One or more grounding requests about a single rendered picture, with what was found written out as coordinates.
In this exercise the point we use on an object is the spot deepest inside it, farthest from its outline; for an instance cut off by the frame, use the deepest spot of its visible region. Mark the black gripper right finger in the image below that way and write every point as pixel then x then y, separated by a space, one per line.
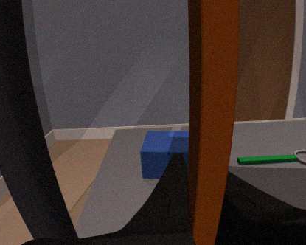
pixel 252 217

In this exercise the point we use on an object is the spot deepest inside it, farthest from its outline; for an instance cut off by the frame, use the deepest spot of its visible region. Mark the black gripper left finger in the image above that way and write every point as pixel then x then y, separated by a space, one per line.
pixel 163 219

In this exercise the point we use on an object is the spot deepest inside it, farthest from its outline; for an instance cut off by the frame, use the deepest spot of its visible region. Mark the blue rectangular block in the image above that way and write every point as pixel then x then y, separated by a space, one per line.
pixel 158 149

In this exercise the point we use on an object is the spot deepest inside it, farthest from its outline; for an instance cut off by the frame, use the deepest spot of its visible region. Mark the grey loop with green handle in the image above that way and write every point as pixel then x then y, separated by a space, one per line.
pixel 272 159

